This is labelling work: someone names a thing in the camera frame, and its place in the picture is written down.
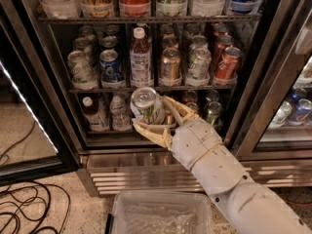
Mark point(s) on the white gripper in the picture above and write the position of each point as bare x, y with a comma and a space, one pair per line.
194, 140

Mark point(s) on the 7up can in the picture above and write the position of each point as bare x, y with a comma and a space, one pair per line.
147, 106
83, 75

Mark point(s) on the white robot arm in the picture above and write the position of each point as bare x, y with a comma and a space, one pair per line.
250, 207

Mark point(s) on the red can bottom shelf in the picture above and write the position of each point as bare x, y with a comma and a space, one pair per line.
193, 106

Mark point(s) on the green can bottom shelf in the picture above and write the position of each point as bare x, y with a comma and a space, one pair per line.
213, 113

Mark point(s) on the gold can middle shelf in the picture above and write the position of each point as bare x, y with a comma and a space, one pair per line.
169, 72

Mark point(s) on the water bottle bottom shelf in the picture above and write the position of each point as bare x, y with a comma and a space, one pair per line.
120, 116

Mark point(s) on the brown tea bottle middle shelf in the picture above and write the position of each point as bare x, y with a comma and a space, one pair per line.
140, 58

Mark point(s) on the white green can middle shelf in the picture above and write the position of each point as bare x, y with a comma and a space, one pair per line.
198, 67

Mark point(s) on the red coke can front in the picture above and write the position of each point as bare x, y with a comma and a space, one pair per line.
224, 72

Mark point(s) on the brown bottle bottom shelf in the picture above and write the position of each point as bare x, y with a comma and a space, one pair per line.
95, 113

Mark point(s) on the blue pepsi can front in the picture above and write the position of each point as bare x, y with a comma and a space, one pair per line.
111, 70

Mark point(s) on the stainless fridge vent grille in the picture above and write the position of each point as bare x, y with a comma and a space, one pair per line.
108, 172

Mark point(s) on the open fridge glass door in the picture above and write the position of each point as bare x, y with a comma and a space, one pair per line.
30, 58

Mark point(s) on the clear plastic bin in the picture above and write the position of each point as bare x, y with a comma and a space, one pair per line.
160, 212

